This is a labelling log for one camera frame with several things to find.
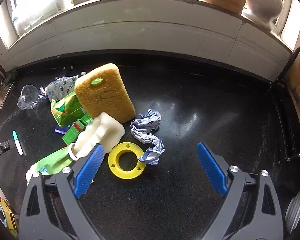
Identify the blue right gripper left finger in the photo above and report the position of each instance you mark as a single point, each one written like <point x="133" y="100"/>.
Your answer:
<point x="85" y="170"/>

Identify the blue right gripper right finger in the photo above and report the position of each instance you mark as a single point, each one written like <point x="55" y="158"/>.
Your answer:
<point x="215" y="167"/>

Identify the purple toothpaste tube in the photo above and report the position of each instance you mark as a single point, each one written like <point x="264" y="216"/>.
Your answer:
<point x="61" y="130"/>

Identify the green cardboard box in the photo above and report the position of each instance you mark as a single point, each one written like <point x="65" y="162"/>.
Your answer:
<point x="67" y="110"/>

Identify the blue white wrapper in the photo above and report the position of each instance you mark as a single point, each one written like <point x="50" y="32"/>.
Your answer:
<point x="141" y="129"/>

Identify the white teal marker pen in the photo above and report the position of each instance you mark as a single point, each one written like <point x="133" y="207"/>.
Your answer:
<point x="17" y="143"/>

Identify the green white spray bottle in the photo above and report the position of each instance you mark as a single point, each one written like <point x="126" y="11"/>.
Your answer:
<point x="51" y="164"/>

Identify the white foam sponge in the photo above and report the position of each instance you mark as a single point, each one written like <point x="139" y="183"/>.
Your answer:
<point x="104" y="130"/>

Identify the clear plastic cup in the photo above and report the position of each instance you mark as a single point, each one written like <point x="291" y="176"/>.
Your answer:
<point x="28" y="98"/>

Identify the crumpled blue wrapper piece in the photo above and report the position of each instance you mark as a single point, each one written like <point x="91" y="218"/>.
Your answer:
<point x="42" y="95"/>

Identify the dark green cloth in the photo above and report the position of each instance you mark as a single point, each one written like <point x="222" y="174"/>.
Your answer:
<point x="10" y="77"/>

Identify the yellow box on floor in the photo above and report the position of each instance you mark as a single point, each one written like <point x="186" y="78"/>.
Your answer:
<point x="9" y="219"/>

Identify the brown sponge with green hole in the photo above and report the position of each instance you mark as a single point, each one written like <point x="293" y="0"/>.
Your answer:
<point x="102" y="90"/>

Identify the white ceramic vase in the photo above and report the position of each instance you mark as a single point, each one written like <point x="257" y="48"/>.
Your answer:
<point x="262" y="12"/>

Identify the black wire rack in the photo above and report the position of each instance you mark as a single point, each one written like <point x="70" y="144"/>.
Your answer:
<point x="293" y="154"/>

